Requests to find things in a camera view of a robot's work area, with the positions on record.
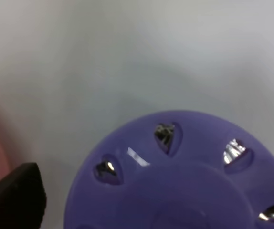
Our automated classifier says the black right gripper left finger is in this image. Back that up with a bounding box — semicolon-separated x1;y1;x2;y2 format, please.
0;162;47;229

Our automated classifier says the purple lidded air freshener can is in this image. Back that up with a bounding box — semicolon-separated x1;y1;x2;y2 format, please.
64;111;274;229

